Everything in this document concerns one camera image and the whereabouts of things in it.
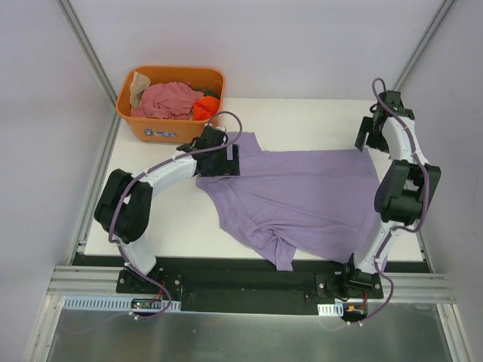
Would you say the orange plastic basket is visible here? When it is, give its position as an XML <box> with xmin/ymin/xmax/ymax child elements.
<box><xmin>116</xmin><ymin>66</ymin><xmax>225</xmax><ymax>143</ymax></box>

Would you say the purple t-shirt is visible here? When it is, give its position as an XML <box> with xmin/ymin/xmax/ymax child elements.
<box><xmin>196</xmin><ymin>133</ymin><xmax>379</xmax><ymax>271</ymax></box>

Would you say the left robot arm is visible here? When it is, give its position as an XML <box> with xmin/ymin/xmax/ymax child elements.
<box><xmin>94</xmin><ymin>125</ymin><xmax>242</xmax><ymax>293</ymax></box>

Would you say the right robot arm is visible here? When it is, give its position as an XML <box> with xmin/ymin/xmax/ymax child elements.
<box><xmin>340</xmin><ymin>90</ymin><xmax>441</xmax><ymax>299</ymax></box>

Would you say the orange-red cloth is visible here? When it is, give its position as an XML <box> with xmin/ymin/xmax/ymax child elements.
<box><xmin>192</xmin><ymin>96</ymin><xmax>220</xmax><ymax>121</ymax></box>

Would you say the green cloth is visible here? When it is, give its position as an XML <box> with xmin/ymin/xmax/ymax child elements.
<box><xmin>195</xmin><ymin>88</ymin><xmax>220</xmax><ymax>99</ymax></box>

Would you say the pink crumpled shirt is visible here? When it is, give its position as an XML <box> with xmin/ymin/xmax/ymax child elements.
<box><xmin>131</xmin><ymin>81</ymin><xmax>204</xmax><ymax>120</ymax></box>

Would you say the beige cloth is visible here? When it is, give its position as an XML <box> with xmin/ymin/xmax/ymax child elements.
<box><xmin>130</xmin><ymin>71</ymin><xmax>151</xmax><ymax>109</ymax></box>

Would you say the left aluminium frame post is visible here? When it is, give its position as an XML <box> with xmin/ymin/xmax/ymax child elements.
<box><xmin>56</xmin><ymin>0</ymin><xmax>118</xmax><ymax>103</ymax></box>

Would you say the aluminium frame post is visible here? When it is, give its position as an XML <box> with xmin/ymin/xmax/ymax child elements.
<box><xmin>391</xmin><ymin>0</ymin><xmax>458</xmax><ymax>92</ymax></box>
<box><xmin>56</xmin><ymin>0</ymin><xmax>118</xmax><ymax>103</ymax></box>

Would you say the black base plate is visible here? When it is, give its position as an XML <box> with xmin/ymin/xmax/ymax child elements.
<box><xmin>115</xmin><ymin>257</ymin><xmax>383</xmax><ymax>315</ymax></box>

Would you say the right aluminium frame post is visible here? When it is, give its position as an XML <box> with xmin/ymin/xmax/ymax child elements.
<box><xmin>391</xmin><ymin>0</ymin><xmax>458</xmax><ymax>92</ymax></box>

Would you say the right white cable duct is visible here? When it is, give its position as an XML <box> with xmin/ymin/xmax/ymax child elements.
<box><xmin>317</xmin><ymin>302</ymin><xmax>344</xmax><ymax>318</ymax></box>

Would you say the white cable duct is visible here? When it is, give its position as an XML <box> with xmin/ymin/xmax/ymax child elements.
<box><xmin>317</xmin><ymin>302</ymin><xmax>344</xmax><ymax>318</ymax></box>
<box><xmin>63</xmin><ymin>296</ymin><xmax>181</xmax><ymax>314</ymax></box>

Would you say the aluminium rail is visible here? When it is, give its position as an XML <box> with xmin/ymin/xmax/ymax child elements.
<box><xmin>48</xmin><ymin>265</ymin><xmax>122</xmax><ymax>296</ymax></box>

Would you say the left white cable duct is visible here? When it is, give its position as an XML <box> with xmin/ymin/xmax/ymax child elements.
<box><xmin>63</xmin><ymin>296</ymin><xmax>181</xmax><ymax>314</ymax></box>

